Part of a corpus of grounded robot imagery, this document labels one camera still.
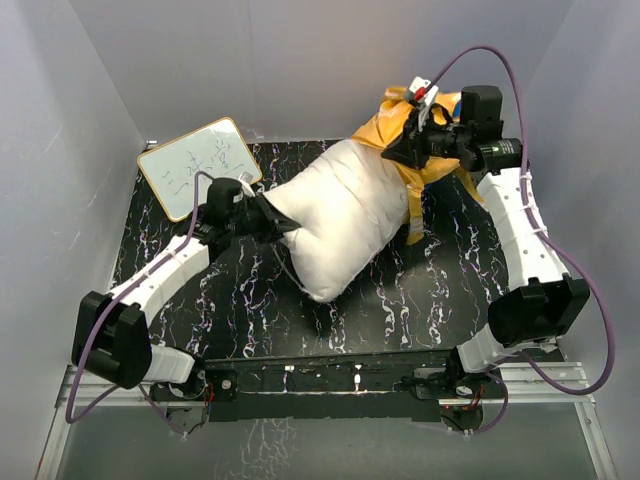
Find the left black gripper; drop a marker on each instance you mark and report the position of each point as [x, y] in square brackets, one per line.
[275, 224]

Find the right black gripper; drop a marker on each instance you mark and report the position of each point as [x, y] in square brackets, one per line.
[408, 148]

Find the orange and blue pillowcase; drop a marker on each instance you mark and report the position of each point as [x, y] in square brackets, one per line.
[399, 131]

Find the white pillow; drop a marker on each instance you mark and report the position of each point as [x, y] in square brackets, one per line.
[349, 203]

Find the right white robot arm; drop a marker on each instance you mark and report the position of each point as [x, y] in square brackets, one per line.
[543, 299]

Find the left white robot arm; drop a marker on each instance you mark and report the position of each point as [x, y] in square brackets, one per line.
[112, 331]

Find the small whiteboard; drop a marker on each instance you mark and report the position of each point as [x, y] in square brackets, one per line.
[180, 171]

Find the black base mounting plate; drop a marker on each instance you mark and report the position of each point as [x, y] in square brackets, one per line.
[417, 384]

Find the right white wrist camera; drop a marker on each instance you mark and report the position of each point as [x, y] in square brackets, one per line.
[421, 94]

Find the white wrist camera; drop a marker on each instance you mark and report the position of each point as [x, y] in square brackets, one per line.
[245, 180]
[421, 94]

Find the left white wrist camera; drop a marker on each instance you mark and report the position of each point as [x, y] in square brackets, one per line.
[245, 180]

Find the aluminium frame rail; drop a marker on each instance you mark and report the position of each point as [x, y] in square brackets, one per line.
[543, 434]

